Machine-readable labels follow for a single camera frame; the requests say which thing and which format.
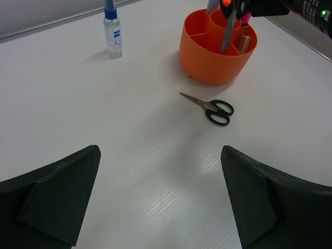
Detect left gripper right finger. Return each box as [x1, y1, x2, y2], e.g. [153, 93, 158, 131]
[220, 146, 331, 248]

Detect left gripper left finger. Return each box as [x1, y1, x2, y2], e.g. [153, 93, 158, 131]
[1, 145, 101, 248]

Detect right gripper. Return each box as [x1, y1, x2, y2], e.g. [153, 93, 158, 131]
[241, 0, 331, 38]

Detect pink cap black highlighter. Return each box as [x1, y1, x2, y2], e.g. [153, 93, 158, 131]
[241, 13, 251, 26]

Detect large black scissors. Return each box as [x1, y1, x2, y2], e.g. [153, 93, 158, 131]
[220, 0, 246, 54]

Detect grey eraser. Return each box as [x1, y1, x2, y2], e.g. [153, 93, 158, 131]
[238, 35, 251, 54]

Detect orange cap black highlighter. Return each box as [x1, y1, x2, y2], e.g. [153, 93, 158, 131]
[222, 0, 232, 7]

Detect pastel blue highlighter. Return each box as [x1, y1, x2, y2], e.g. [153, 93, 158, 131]
[206, 0, 219, 14]

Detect small black scissors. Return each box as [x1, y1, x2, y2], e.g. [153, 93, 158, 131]
[180, 92, 234, 126]

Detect orange round organizer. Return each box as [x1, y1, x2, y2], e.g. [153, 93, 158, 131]
[179, 9, 258, 85]

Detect small spray bottle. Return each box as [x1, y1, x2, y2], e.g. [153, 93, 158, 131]
[103, 0, 122, 59]

